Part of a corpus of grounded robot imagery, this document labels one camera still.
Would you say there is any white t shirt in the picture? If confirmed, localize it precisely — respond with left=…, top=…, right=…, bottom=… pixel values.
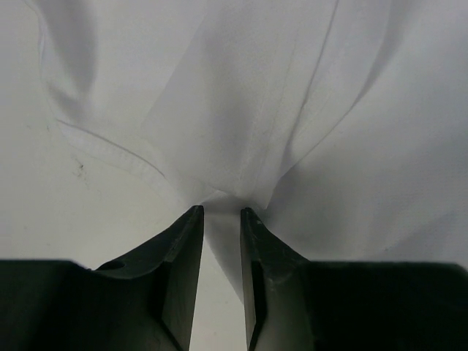
left=30, top=1, right=467, bottom=291

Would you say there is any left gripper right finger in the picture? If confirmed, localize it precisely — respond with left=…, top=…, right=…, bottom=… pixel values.
left=241, top=208, right=467, bottom=350

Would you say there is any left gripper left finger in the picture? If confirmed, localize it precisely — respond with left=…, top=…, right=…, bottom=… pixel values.
left=1, top=205, right=204, bottom=350

